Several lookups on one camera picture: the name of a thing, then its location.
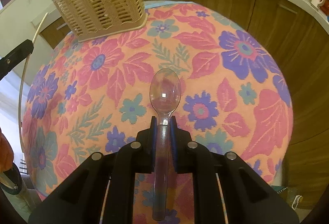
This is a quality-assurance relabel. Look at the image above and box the person's left hand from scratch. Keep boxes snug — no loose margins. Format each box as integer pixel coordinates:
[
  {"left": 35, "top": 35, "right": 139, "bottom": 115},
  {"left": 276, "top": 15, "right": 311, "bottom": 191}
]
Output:
[{"left": 0, "top": 132, "right": 14, "bottom": 172}]

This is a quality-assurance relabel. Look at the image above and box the floral tablecloth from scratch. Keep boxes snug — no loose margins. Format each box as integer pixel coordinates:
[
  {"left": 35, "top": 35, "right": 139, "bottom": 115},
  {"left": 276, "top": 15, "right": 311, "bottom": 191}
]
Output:
[{"left": 23, "top": 3, "right": 298, "bottom": 223}]

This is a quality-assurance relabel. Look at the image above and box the clear plastic spoon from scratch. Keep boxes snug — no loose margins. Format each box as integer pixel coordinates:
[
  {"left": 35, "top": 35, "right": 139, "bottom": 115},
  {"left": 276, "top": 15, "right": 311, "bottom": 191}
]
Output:
[{"left": 149, "top": 68, "right": 181, "bottom": 221}]

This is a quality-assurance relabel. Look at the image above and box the beige plastic utensil basket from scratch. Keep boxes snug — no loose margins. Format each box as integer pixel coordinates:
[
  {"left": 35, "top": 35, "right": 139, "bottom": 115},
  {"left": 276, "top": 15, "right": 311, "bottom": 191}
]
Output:
[{"left": 53, "top": 0, "right": 147, "bottom": 42}]

